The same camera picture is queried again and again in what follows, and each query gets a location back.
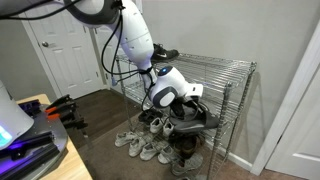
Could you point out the black aluminium rail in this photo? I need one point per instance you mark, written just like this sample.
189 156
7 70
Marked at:
30 140
33 163

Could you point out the silver round door knob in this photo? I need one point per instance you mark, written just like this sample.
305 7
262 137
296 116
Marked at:
45 44

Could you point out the dark brown shoe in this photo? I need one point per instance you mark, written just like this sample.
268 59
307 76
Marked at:
186 146

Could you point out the grey robot mounting plate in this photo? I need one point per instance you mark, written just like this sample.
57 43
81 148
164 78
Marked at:
57 133

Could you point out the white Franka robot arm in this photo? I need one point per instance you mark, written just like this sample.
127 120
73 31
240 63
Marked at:
136 36

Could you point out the black sandal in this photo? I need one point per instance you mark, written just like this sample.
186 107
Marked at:
156 118
144 117

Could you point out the dark blue bracket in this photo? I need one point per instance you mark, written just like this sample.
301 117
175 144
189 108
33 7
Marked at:
29 107

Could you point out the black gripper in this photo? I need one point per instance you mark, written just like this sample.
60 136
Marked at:
183 108

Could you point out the grey sneaker orange accent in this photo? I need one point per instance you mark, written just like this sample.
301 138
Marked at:
186 165

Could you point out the black sneaker white swoosh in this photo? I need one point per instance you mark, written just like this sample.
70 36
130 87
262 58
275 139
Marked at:
165 54

